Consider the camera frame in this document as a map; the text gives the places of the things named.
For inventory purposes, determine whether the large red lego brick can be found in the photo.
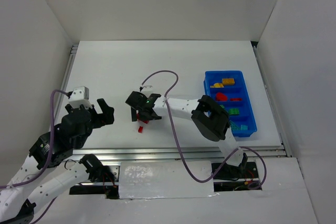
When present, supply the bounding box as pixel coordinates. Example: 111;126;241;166
136;113;149;124

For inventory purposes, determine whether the yellow lego brick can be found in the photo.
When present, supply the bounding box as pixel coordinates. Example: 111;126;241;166
210;83;224;88

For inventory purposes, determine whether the orange lego brick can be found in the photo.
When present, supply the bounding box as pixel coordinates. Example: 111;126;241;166
222;78;235;86

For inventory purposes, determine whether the green square lego brick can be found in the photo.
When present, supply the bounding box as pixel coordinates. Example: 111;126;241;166
229;108;240;116

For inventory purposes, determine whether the red flower lego piece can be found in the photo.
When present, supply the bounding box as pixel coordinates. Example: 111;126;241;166
215;92;228;102

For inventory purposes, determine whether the light blue oval lego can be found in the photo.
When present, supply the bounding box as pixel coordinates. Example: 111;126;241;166
240;125;248;130

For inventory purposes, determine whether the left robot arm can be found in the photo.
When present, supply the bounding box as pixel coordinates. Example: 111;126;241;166
1;99;115;223

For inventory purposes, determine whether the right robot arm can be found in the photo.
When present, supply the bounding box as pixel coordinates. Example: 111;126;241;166
125;91;247;172

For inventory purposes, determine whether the white foil cover plate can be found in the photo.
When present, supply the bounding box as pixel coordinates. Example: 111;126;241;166
119;161;214;199

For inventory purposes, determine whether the blue compartment tray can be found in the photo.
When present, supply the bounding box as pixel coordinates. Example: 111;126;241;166
204;70;257;138

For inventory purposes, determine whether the light blue long lego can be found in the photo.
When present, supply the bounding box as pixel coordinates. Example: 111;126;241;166
230;121;240;131

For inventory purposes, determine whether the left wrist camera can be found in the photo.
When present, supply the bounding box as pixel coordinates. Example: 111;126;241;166
68;86;92;109

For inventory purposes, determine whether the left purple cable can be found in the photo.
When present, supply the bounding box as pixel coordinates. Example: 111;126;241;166
0;89;73;224

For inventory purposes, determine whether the aluminium frame rail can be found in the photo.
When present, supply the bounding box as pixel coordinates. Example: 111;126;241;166
70;146;287;162

